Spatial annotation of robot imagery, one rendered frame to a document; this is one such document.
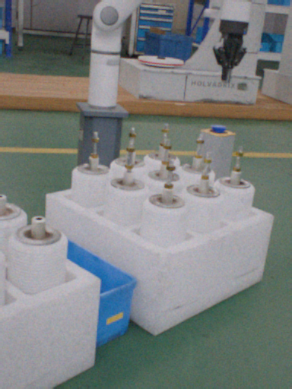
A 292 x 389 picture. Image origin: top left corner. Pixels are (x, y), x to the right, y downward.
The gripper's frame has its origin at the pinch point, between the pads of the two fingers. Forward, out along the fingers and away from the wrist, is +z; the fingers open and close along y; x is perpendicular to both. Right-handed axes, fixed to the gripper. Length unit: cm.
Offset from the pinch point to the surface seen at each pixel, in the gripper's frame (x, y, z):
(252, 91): 107, 179, 30
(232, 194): -21.8, -21.2, 23.1
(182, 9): 423, 459, -17
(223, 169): -3.5, 0.5, 25.7
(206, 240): -27, -36, 29
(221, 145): -3.5, -2.4, 18.3
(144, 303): -23, -48, 41
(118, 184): -6.8, -42.9, 21.5
